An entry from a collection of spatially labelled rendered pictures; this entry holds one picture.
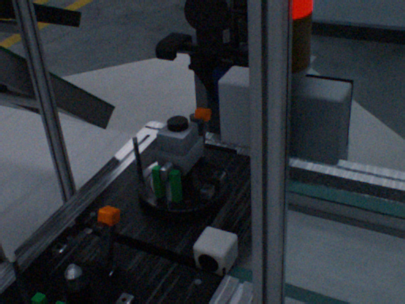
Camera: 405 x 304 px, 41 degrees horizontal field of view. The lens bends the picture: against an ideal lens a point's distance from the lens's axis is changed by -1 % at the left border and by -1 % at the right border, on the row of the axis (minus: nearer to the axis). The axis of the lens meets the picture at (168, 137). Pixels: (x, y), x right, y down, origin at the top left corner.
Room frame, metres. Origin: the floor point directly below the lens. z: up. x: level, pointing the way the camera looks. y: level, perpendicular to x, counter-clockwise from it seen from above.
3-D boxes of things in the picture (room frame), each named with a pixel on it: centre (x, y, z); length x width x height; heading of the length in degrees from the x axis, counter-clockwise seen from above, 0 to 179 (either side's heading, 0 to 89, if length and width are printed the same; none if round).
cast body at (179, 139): (0.64, -0.01, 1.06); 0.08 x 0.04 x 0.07; 148
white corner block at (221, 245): (0.51, -0.04, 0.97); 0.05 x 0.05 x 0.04; 58
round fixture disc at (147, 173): (0.65, -0.01, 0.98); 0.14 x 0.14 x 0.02
